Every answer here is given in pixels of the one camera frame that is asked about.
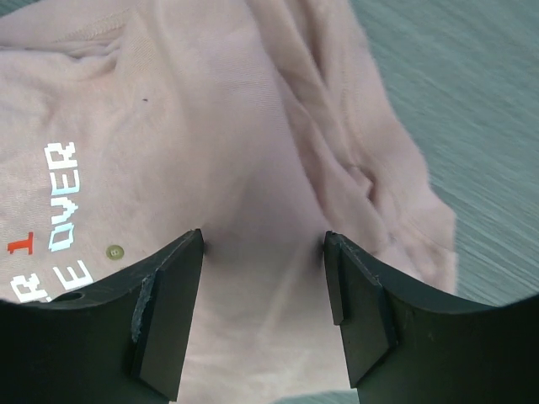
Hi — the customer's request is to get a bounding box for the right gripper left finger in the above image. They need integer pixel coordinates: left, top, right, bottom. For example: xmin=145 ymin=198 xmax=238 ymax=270
xmin=1 ymin=230 xmax=204 ymax=402

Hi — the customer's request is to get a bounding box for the pink printed t shirt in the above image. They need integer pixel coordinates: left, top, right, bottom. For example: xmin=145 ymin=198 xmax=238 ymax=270
xmin=1 ymin=1 xmax=456 ymax=403

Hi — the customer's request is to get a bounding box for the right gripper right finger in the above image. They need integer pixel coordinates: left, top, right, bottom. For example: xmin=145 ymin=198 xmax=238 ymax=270
xmin=323 ymin=232 xmax=538 ymax=390

